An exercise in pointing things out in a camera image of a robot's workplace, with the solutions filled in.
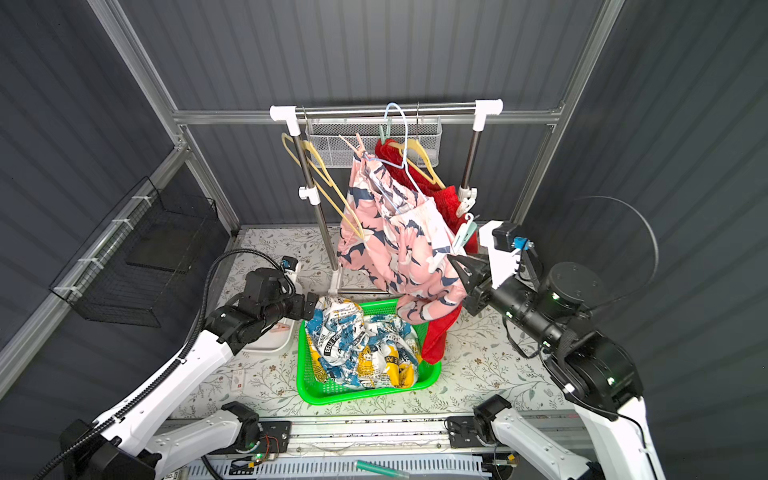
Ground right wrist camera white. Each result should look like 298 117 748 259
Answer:
479 220 534 289

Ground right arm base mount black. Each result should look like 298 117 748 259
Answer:
444 416 485 449

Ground green clothespin on rack top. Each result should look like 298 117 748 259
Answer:
378 119 392 145

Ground pink clothespin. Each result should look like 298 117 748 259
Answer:
269 322 292 334

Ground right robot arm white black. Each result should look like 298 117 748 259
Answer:
450 255 665 479

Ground white clothespin on red shorts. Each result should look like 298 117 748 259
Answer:
456 197 476 218

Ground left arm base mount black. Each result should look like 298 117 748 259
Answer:
239 420 292 455

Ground light green clothespin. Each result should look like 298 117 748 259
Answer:
452 213 478 255

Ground black wire wall basket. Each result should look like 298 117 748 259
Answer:
49 180 221 328

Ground white wire mesh basket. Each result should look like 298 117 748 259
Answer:
306 118 443 169

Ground yellow hanger of printed shorts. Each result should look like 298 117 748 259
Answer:
270 106 365 240

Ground pink navy patterned shorts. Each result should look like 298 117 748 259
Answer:
337 148 467 324

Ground light blue wire hanger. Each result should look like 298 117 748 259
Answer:
381 102 435 197

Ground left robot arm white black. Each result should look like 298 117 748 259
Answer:
60 268 319 479

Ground white plastic tray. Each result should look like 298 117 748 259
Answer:
244 318 296 355

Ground steel clothes rack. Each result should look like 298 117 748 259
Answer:
269 98 505 295

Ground blue yellow white printed shorts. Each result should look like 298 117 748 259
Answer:
305 297 422 390

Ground green marker pen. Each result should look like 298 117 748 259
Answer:
355 460 410 479

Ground green plastic basket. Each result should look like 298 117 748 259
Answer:
296 296 441 406

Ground red shorts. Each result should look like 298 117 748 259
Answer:
366 142 466 365

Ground yellow hanger of red shorts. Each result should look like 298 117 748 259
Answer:
384 102 445 189

